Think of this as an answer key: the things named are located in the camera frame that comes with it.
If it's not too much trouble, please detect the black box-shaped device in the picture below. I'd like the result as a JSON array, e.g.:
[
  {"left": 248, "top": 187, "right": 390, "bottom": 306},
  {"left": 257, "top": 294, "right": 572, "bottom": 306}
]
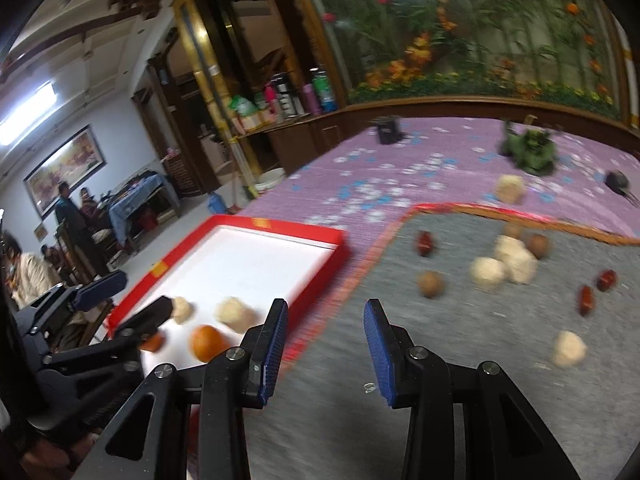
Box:
[{"left": 376, "top": 116, "right": 407, "bottom": 145}]

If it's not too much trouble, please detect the red box with white inside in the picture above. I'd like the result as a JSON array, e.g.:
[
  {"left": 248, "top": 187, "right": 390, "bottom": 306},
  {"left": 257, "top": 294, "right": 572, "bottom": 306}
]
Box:
[{"left": 106, "top": 214, "right": 351, "bottom": 480}]

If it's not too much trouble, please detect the purple bottle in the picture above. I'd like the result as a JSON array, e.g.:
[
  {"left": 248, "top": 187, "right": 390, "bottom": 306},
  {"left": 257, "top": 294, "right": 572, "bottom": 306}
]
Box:
[{"left": 301, "top": 85, "right": 321, "bottom": 116}]

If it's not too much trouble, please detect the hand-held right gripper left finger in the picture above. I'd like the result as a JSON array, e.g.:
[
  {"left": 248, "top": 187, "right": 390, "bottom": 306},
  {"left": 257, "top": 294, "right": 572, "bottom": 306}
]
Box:
[{"left": 75, "top": 298, "right": 290, "bottom": 480}]

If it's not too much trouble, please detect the pink bottle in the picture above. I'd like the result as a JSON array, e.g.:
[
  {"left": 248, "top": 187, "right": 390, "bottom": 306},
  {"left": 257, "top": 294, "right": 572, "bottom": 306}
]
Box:
[{"left": 263, "top": 82, "right": 280, "bottom": 121}]

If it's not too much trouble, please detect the white bucket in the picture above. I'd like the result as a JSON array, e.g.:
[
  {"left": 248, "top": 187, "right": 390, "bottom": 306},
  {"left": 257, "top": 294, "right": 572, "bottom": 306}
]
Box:
[{"left": 255, "top": 167, "right": 287, "bottom": 193}]

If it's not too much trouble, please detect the gold framed cabinet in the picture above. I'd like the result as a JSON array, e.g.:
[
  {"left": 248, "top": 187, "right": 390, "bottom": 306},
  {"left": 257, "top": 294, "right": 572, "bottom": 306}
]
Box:
[{"left": 172, "top": 0, "right": 281, "bottom": 201}]

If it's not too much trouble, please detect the purple floral tablecloth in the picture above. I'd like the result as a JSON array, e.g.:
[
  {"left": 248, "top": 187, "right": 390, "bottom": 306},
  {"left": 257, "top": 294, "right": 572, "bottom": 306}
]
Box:
[{"left": 240, "top": 115, "right": 640, "bottom": 361}]

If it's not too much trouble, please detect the ceiling light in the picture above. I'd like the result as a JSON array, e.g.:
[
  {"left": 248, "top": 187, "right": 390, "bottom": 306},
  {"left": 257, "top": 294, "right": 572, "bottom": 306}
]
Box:
[{"left": 0, "top": 80, "right": 58, "bottom": 146}]

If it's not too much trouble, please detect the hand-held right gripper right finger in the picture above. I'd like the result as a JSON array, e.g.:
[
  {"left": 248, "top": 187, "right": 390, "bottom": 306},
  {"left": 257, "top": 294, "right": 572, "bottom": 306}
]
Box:
[{"left": 363, "top": 298, "right": 583, "bottom": 480}]

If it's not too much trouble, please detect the table with blue cloth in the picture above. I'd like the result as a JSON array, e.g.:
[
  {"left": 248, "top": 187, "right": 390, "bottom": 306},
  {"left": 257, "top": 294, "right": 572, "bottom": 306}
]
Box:
[{"left": 107, "top": 172, "right": 183, "bottom": 251}]

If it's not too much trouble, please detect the grey mat with red border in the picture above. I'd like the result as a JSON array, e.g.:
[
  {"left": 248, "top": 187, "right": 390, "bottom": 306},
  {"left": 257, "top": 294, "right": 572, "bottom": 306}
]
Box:
[{"left": 185, "top": 202, "right": 640, "bottom": 480}]

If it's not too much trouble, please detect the orange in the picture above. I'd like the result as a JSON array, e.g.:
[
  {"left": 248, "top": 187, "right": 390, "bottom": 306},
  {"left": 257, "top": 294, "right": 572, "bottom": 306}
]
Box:
[{"left": 191, "top": 325, "right": 232, "bottom": 363}]

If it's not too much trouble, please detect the small black object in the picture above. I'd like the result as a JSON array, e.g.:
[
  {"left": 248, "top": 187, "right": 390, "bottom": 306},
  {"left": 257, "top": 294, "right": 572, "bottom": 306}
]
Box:
[{"left": 605, "top": 170, "right": 632, "bottom": 196}]

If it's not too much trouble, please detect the green and blue bottle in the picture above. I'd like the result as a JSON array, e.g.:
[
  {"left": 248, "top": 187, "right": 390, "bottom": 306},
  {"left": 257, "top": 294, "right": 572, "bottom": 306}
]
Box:
[{"left": 311, "top": 67, "right": 338, "bottom": 113}]

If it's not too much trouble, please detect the wooden sideboard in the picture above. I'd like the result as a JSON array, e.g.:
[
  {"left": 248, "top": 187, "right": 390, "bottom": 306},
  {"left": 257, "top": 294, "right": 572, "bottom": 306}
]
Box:
[{"left": 235, "top": 110, "right": 381, "bottom": 176}]

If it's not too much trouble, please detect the green leafy bunch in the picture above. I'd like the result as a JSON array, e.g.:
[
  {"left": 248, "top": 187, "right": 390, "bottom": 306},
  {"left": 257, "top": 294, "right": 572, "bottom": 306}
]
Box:
[{"left": 497, "top": 120, "right": 558, "bottom": 177}]

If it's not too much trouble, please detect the green bag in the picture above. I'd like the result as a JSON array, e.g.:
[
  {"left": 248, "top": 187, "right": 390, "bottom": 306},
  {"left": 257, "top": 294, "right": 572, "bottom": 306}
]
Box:
[{"left": 227, "top": 95, "right": 258, "bottom": 121}]

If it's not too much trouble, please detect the framed wall painting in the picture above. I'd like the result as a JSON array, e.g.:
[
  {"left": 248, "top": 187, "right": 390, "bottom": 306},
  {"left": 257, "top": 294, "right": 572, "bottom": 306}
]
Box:
[{"left": 22, "top": 125, "right": 108, "bottom": 218}]

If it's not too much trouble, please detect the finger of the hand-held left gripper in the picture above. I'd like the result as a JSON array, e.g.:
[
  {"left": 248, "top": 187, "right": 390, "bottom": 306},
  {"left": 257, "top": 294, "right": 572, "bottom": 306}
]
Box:
[
  {"left": 17, "top": 270, "right": 127, "bottom": 336},
  {"left": 42, "top": 296, "right": 174, "bottom": 375}
]

